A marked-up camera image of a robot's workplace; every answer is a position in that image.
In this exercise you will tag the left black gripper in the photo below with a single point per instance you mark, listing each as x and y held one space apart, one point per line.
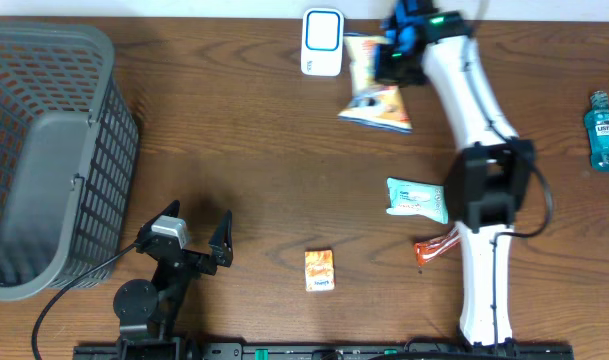
219 248

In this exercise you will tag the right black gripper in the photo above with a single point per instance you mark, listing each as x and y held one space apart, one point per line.
387 70

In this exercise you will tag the yellow snack bag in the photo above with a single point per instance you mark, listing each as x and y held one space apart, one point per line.
373 104

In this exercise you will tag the small orange tissue pack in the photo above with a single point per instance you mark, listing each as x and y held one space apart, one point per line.
319 270

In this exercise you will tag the light green wet wipes pack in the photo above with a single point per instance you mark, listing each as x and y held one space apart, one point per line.
409 198

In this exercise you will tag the orange snack bar wrapper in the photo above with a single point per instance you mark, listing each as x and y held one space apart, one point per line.
431 249

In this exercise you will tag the teal mouthwash bottle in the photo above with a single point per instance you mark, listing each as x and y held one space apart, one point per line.
596 122

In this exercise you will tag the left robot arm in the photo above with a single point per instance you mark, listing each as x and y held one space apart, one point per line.
148 309

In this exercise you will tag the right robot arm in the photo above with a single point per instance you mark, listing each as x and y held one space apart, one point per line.
487 182

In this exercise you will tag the white barcode scanner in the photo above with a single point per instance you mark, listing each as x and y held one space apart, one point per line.
322 42

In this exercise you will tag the grey plastic shopping basket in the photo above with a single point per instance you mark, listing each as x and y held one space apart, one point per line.
68 151

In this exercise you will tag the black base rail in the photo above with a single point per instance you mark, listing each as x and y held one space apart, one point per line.
237 351

